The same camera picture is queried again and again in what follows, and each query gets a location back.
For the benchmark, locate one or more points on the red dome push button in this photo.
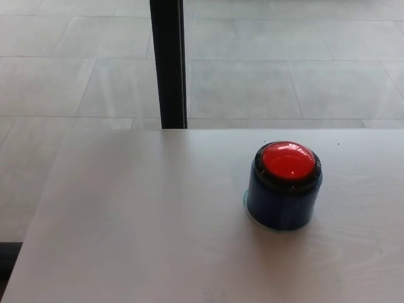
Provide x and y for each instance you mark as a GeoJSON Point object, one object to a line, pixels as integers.
{"type": "Point", "coordinates": [288, 162]}

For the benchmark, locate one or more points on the red push button, blue base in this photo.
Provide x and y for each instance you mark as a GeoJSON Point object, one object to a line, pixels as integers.
{"type": "Point", "coordinates": [277, 208]}

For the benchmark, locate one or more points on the black base bar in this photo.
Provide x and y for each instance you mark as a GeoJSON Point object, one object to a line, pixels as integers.
{"type": "Point", "coordinates": [8, 257]}

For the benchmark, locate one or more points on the black vertical frame post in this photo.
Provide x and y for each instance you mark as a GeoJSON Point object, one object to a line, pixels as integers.
{"type": "Point", "coordinates": [168, 63]}

